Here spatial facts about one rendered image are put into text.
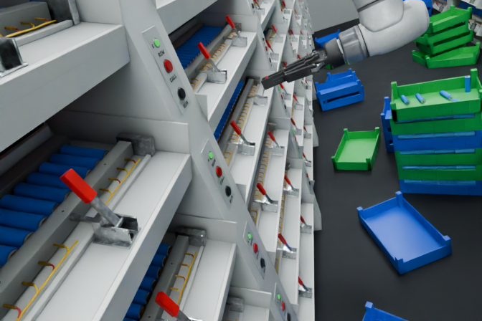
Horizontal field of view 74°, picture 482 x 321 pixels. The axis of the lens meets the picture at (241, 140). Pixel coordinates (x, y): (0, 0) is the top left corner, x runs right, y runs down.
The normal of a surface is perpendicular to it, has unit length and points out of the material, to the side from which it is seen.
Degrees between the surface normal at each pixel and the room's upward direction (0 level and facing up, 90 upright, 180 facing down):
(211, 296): 22
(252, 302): 90
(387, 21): 71
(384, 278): 0
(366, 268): 0
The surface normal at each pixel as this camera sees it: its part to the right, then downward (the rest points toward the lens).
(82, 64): 0.98, 0.11
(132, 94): -0.18, 0.53
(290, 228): 0.03, -0.84
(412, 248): -0.34, -0.83
